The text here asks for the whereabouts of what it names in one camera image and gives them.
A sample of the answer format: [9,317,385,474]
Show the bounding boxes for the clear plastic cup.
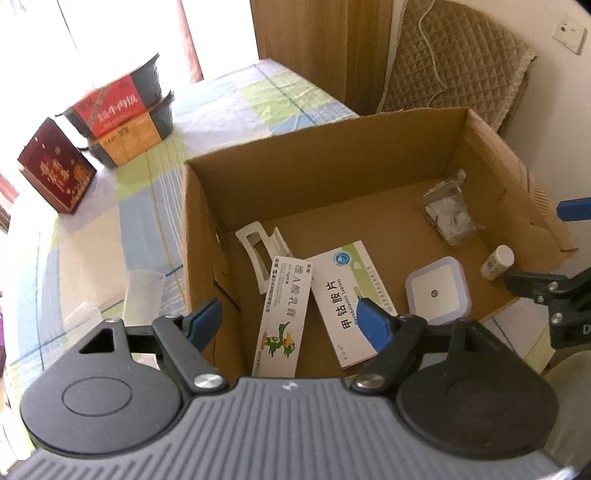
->
[122,270,165,327]

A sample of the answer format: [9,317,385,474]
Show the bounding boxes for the small white pill bottle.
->
[481,245,515,281]

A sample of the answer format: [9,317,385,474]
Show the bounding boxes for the white square night light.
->
[405,256,472,325]

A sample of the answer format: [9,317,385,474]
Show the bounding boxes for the white mecobalamin medicine box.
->
[308,240,398,369]

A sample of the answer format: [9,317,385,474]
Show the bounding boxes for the white parrot ointment box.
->
[252,256,312,378]

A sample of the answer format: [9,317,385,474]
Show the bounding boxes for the cream plastic hair clip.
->
[235,221,294,294]

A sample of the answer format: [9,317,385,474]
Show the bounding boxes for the bagged white small parts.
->
[417,169,484,246]

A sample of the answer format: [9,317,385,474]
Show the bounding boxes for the clear plastic lidded box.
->
[63,302,103,338]

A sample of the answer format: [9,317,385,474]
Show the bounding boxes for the checked plastic tablecloth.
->
[1,60,353,397]

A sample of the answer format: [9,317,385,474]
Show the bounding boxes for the brown cardboard box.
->
[183,108,577,380]

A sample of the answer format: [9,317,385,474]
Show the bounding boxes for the brown quilted cover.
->
[379,1,537,131]

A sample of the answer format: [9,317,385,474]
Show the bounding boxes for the orange label food bowl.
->
[83,91,174,169]

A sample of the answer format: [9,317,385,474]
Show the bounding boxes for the dark red gift box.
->
[18,118,96,215]

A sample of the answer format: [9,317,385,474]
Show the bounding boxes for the red label food bowl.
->
[58,53,162,140]

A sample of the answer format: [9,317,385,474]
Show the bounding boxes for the brown wooden door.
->
[250,0,394,115]

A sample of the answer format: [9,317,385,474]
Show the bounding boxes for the white wall outlet plate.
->
[552,10,589,56]

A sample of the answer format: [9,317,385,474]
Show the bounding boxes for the white power cable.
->
[378,0,447,114]

